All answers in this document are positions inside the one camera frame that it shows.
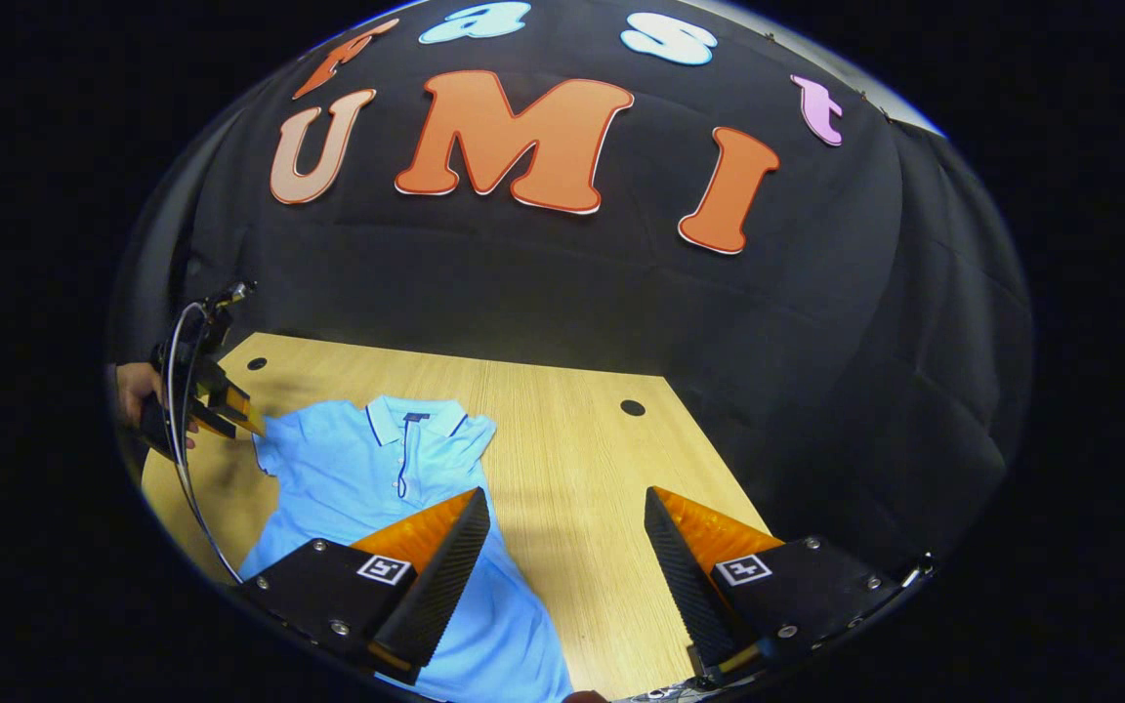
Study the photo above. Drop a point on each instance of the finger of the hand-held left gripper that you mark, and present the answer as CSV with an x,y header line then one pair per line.
x,y
235,395
250,425

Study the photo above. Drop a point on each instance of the black backdrop cloth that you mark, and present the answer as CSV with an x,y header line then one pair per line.
x,y
572,293

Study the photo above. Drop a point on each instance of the light blue T-shirt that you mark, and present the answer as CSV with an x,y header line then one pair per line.
x,y
348,478

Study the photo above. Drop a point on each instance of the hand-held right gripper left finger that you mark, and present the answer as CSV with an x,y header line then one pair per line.
x,y
440,586

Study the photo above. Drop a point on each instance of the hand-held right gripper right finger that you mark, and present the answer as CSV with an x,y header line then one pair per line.
x,y
685,586

